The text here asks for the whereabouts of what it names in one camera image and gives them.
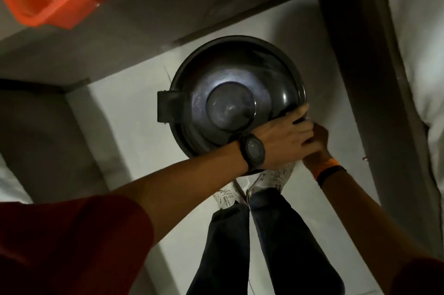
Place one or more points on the person's right hand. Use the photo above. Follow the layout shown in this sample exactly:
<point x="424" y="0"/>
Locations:
<point x="321" y="149"/>

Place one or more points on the person's left hand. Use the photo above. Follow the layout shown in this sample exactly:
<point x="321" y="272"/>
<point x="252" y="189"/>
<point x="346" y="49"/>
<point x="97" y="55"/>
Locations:
<point x="282" y="142"/>

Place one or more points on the person's left fingers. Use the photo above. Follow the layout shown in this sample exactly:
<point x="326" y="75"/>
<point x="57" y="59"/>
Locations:
<point x="297" y="113"/>

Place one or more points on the dark round lidded bin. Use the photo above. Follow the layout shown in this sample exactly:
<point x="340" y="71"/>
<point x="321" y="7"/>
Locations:
<point x="229" y="97"/>

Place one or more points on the person's right forearm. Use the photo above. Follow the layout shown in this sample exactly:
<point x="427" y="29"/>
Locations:
<point x="367" y="222"/>

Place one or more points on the person's left forearm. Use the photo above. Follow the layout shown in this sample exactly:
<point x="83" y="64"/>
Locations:
<point x="187" y="184"/>

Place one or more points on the black wrist watch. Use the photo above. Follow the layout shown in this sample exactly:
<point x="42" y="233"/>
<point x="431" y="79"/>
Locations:
<point x="254" y="151"/>

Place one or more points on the orange and black wristband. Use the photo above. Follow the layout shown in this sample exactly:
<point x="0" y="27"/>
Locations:
<point x="327" y="168"/>

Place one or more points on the white right shoe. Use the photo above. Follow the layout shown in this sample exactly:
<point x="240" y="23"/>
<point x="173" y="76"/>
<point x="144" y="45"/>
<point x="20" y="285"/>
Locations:
<point x="272" y="180"/>

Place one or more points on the white shoe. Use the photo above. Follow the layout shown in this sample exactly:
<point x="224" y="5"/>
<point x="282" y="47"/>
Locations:
<point x="227" y="196"/>
<point x="272" y="180"/>

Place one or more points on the white left shoe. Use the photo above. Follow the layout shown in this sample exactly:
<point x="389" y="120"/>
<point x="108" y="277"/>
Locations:
<point x="227" y="196"/>

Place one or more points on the dark blue jeans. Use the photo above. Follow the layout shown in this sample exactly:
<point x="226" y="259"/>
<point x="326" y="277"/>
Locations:
<point x="277" y="246"/>

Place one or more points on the white mattress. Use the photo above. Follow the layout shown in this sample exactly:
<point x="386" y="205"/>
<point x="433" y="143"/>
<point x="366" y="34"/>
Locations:
<point x="419" y="45"/>

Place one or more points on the grey table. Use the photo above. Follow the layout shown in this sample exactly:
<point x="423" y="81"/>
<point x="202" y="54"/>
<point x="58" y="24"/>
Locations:
<point x="145" y="10"/>

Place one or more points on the grey cabinet block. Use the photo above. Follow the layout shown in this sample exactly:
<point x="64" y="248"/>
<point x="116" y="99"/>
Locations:
<point x="45" y="142"/>

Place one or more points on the red shirt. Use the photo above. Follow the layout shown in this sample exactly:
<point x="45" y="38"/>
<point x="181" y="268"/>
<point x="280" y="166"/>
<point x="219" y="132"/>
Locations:
<point x="69" y="246"/>

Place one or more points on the grey bed frame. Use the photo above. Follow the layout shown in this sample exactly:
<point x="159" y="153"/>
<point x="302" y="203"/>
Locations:
<point x="374" y="97"/>

